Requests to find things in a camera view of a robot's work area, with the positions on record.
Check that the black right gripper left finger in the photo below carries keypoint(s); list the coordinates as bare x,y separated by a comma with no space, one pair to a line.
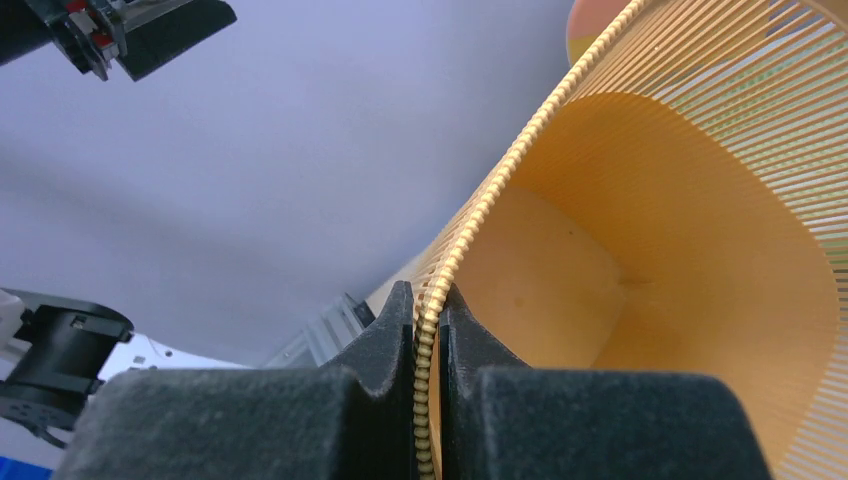
350,418

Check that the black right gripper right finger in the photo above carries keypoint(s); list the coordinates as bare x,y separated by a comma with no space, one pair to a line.
503,419

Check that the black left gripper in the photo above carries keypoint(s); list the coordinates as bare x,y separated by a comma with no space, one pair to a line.
90,34

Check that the yellow slatted waste basket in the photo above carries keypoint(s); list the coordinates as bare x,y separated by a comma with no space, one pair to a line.
616,234

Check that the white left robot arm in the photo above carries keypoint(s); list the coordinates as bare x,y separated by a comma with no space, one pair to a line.
63,350

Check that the aluminium frame rail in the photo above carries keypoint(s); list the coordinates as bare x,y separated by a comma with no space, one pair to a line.
321,339

